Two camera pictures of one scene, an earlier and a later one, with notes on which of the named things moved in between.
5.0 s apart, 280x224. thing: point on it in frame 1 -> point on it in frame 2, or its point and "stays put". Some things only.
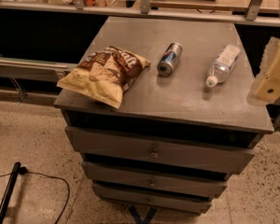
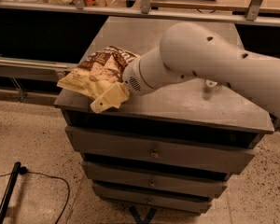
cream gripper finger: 273,78 -> 119,93
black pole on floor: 7,191 stays put
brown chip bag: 105,75 stays put
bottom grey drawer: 152,199 stays put
